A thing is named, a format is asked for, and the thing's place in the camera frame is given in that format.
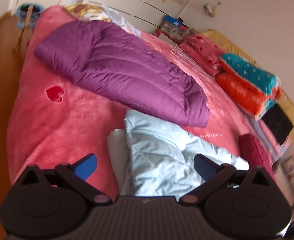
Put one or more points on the plain pink pillow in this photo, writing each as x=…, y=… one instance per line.
x=199, y=60

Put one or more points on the white wardrobe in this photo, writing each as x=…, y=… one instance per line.
x=142, y=0

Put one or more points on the light blue down jacket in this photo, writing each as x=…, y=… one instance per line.
x=157, y=155

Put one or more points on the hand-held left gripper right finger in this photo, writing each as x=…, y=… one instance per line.
x=205, y=167

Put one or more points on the maroon quilted jacket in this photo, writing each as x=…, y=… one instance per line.
x=256, y=152

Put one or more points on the folded pink bedding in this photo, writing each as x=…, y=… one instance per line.
x=269, y=142

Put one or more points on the blue shoe box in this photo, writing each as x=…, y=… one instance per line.
x=173, y=20

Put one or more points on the white cloth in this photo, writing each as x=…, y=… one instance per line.
x=123, y=20

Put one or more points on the pink fleece blanket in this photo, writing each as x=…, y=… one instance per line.
x=69, y=125

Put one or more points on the yellow printed cloth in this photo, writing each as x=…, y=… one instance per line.
x=86, y=12

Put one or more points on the yellow star print headboard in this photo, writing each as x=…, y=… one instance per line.
x=227, y=42

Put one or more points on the grey shoe box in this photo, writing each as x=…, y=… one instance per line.
x=168, y=27

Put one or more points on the purple down jacket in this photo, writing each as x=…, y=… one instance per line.
x=124, y=72

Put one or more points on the wall ornament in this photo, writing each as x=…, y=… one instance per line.
x=212, y=8

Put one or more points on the black folded cloth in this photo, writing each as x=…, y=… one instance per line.
x=277, y=125

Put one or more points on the teal and orange folded quilt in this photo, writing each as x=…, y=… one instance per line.
x=247, y=85

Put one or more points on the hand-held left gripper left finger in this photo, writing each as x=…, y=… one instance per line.
x=85, y=166

